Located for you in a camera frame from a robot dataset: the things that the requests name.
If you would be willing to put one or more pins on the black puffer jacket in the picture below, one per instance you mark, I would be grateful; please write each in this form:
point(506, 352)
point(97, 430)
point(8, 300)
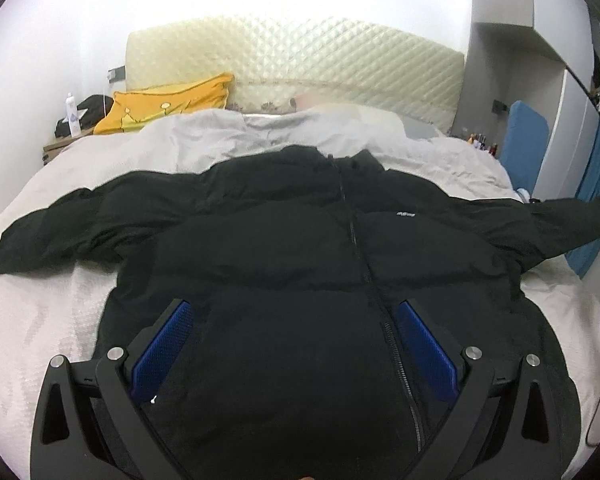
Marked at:
point(292, 262)

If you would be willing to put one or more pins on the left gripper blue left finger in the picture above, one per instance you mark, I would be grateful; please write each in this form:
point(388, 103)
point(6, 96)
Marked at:
point(88, 423)

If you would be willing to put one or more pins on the wooden nightstand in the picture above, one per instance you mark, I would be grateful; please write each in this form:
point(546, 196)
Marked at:
point(52, 150)

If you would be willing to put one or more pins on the pale patterned pillow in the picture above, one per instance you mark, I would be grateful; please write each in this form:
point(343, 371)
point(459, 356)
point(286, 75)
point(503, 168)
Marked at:
point(324, 104)

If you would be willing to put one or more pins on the wall socket right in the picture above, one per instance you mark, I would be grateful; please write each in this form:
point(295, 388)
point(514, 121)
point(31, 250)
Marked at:
point(499, 107)

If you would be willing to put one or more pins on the grey white wardrobe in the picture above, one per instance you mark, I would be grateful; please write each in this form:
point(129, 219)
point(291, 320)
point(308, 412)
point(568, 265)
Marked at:
point(545, 53)

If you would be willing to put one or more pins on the wall socket left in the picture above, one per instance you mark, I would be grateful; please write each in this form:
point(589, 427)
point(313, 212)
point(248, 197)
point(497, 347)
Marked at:
point(116, 74)

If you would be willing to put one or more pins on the cream quilted headboard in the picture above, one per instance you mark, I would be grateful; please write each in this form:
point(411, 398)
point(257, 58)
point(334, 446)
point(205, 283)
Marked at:
point(274, 62)

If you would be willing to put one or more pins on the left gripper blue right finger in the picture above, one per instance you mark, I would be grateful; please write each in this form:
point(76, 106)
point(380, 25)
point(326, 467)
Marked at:
point(492, 402)

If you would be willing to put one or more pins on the small bottles on shelf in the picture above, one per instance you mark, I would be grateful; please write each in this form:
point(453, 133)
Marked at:
point(479, 142)

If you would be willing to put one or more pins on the blue curtain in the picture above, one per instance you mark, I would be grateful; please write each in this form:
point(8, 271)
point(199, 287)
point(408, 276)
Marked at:
point(581, 259)

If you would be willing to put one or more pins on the white plastic bottle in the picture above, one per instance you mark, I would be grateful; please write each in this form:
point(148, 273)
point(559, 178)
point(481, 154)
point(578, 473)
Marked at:
point(73, 115)

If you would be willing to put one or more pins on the black bag on nightstand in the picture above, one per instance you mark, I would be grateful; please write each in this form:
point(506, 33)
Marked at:
point(90, 113)

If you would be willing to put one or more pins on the grey white duvet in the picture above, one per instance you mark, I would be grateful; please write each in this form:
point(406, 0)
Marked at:
point(58, 313)

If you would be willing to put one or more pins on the yellow pillow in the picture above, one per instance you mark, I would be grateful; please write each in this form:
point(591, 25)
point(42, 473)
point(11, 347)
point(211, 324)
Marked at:
point(133, 110)

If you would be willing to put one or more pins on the wall socket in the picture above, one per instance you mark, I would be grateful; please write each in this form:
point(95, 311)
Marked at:
point(499, 107)
point(116, 74)

